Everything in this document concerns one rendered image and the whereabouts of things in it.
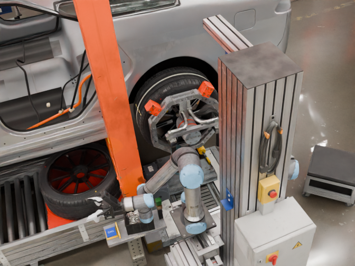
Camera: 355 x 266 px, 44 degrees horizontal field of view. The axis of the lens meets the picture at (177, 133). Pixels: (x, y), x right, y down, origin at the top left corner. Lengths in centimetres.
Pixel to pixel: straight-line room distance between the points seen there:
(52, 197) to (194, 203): 144
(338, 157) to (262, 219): 172
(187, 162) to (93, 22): 84
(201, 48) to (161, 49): 31
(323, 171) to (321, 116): 112
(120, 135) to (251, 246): 109
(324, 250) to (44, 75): 271
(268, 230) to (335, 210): 176
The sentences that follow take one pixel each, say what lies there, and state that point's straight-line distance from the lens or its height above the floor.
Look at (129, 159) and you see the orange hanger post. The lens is 288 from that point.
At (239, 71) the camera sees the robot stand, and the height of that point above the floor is 203.
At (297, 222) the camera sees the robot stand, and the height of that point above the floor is 123.
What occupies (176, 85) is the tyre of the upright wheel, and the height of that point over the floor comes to 117.
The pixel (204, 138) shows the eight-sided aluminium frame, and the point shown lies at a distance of 342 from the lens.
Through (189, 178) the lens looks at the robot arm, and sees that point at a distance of 213.
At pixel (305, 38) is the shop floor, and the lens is 591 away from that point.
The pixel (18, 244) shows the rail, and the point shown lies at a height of 39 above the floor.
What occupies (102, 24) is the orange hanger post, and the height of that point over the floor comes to 197.
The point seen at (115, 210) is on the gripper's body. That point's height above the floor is 120.
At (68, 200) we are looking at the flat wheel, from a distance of 340.
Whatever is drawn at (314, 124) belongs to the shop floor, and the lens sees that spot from 459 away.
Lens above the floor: 304
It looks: 43 degrees down
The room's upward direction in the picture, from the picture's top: 6 degrees counter-clockwise
